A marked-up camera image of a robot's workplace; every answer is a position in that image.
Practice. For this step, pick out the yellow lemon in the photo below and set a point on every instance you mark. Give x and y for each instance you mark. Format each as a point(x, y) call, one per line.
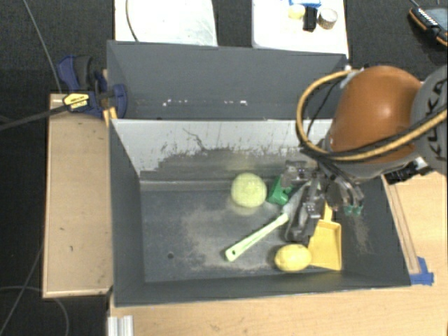
point(292, 258)

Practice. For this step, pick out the black cylinder on white bracket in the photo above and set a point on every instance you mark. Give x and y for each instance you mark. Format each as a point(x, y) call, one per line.
point(399, 176)

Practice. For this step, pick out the pale wood board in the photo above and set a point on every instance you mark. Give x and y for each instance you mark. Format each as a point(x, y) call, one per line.
point(78, 205)

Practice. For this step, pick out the grey metal bin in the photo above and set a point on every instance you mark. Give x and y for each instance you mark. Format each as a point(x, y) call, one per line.
point(196, 229)

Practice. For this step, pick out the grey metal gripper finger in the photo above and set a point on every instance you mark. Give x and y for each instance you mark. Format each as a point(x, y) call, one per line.
point(293, 227)
point(308, 224)

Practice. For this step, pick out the yellow plastic dustpan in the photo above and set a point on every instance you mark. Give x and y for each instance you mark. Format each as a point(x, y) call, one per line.
point(329, 247)

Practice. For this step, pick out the yellow-green tennis ball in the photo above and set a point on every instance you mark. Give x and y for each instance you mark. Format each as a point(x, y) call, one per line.
point(248, 190)

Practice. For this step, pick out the dark green plastic piece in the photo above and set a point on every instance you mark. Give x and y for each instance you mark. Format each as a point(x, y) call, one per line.
point(278, 192)

